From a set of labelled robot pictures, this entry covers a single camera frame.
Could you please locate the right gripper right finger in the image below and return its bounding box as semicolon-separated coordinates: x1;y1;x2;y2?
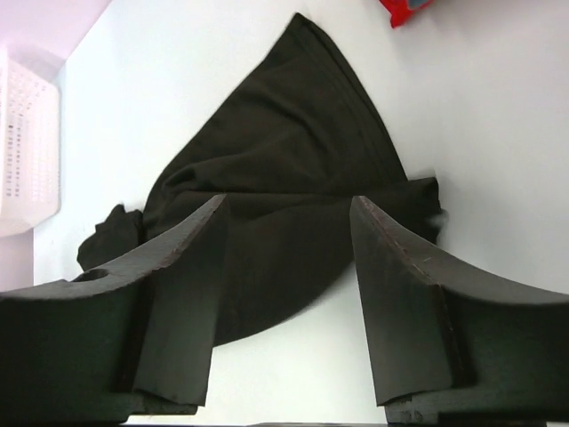
350;197;568;423

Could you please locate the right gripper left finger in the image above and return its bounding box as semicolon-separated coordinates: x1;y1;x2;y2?
1;195;228;422

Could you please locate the black t shirt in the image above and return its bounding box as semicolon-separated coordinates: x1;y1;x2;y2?
76;14;442;345

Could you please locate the white plastic basket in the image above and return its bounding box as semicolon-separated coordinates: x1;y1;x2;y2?
1;49;60;237

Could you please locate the red folded t shirt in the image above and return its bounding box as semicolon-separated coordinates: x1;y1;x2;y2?
379;0;434;28

